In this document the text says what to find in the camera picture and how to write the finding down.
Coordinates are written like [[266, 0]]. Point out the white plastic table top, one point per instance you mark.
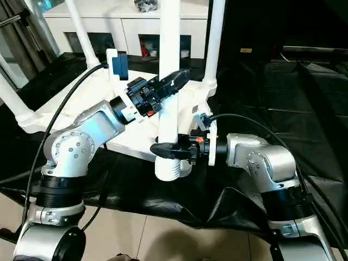
[[187, 103]]

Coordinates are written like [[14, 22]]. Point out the white plastic table leg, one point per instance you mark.
[[81, 30], [168, 40], [214, 40], [11, 95]]

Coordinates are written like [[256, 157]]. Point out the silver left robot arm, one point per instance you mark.
[[68, 146]]

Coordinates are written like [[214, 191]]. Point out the red bottle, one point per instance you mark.
[[145, 50]]

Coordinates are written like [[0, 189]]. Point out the white sideboard cabinet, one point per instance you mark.
[[141, 25]]

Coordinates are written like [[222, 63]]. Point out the small tan label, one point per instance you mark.
[[246, 50]]

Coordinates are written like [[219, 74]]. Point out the black parts in clear bag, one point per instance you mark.
[[145, 5]]

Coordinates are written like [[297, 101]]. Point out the black plastic mat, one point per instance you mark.
[[299, 108]]

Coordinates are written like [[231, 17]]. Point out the black draped furniture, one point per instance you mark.
[[285, 24]]

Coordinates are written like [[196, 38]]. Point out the grey curtain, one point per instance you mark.
[[27, 46]]

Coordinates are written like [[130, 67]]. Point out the blue white plastic package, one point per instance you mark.
[[46, 5]]

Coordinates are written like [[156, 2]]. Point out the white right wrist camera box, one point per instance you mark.
[[213, 152]]

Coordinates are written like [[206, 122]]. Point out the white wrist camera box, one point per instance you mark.
[[213, 152], [119, 65]]

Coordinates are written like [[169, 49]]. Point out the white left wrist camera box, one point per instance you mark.
[[119, 65]]

